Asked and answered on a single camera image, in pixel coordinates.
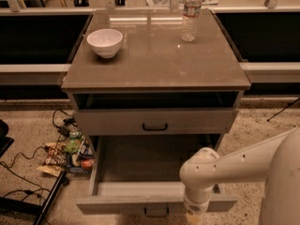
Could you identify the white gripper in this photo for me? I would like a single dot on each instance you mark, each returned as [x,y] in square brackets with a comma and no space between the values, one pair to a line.
[196,204]

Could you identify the grey drawer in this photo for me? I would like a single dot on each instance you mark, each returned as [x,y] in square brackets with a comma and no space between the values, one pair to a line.
[155,121]
[139,174]

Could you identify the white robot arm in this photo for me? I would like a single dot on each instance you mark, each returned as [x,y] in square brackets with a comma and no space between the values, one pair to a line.
[275,162]

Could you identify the grey top drawer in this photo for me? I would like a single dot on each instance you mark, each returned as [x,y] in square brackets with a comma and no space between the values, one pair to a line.
[155,121]

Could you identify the grey drawer cabinet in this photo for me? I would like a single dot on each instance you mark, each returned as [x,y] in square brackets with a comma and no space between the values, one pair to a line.
[155,69]

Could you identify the pile of snack bags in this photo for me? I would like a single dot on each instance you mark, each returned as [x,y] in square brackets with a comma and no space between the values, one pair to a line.
[72,155]

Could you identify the black stand base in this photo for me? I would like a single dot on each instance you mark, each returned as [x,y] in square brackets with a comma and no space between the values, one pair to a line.
[40,210]

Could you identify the black tripod leg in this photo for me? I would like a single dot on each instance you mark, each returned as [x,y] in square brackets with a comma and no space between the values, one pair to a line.
[282,110]

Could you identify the white ceramic bowl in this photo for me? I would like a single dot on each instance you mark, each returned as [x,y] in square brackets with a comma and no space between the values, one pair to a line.
[105,43]

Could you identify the clear plastic water bottle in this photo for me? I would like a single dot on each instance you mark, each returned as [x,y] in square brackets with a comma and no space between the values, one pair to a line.
[191,13]

